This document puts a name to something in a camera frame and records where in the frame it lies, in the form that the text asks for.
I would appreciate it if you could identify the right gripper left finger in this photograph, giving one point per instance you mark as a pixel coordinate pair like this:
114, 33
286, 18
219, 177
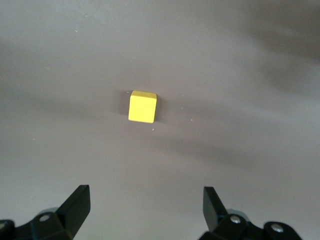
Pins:
65, 217

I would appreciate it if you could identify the yellow cube block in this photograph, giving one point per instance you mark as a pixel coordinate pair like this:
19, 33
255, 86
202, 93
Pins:
142, 107

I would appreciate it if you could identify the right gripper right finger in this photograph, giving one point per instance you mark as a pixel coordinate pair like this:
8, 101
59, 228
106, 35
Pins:
222, 220

